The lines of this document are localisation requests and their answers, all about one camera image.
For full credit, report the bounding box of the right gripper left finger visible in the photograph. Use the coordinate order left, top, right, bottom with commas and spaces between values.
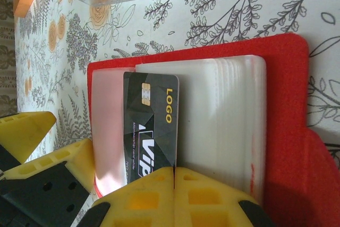
79, 167, 175, 227

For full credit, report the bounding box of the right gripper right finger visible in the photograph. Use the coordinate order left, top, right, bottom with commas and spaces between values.
174, 166, 277, 227

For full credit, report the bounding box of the black VIP card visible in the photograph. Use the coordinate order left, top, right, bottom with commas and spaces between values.
121, 71, 181, 188

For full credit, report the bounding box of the red card holder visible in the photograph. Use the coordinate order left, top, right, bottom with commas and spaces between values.
87, 32, 340, 227

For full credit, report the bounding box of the floral patterned table cover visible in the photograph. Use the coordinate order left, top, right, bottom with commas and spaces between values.
13, 0, 340, 212

